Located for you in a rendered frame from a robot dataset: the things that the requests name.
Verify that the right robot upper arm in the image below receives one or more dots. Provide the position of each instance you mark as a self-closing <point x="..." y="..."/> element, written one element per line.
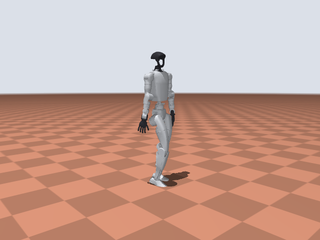
<point x="148" y="78"/>

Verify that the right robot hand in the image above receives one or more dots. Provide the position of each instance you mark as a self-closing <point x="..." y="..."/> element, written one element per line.
<point x="143" y="124"/>

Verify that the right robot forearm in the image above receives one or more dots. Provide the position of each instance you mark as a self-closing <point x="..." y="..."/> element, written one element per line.
<point x="146" y="106"/>

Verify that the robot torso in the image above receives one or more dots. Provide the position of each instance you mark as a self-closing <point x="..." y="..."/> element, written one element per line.
<point x="160" y="91"/>

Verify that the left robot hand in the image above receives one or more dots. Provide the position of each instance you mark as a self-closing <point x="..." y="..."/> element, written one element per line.
<point x="172" y="117"/>

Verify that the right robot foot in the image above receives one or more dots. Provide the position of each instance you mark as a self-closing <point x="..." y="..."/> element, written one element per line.
<point x="158" y="183"/>

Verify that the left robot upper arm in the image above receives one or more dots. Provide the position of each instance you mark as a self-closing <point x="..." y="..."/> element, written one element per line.
<point x="170" y="92"/>

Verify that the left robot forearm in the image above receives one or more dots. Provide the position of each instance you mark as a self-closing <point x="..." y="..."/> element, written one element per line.
<point x="171" y="104"/>

